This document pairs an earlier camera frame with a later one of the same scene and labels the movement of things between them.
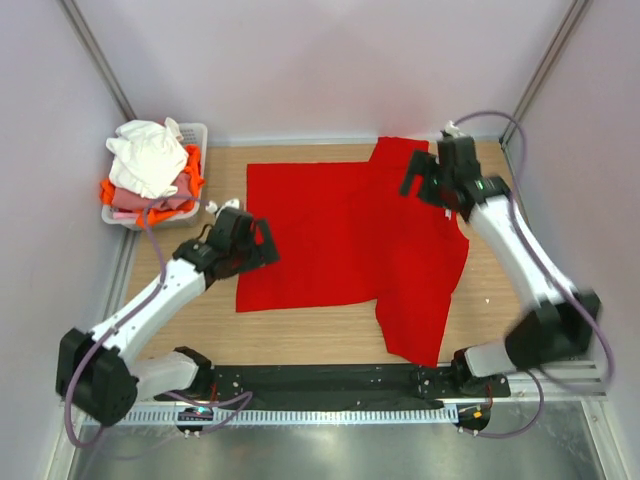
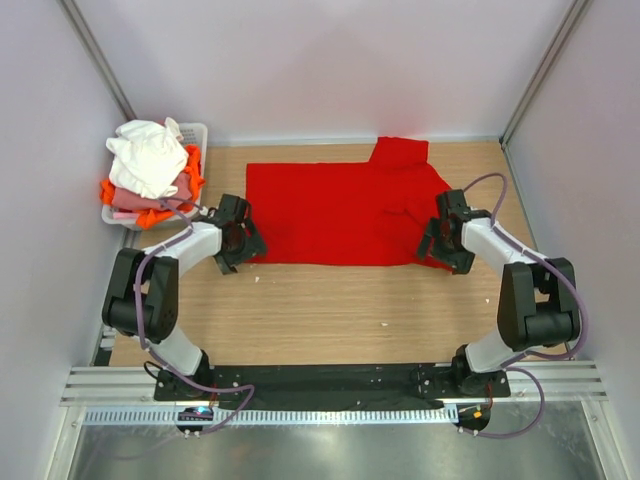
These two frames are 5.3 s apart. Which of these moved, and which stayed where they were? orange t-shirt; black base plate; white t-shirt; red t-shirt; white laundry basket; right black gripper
Moved: right black gripper; red t-shirt
Stayed: white t-shirt; black base plate; white laundry basket; orange t-shirt
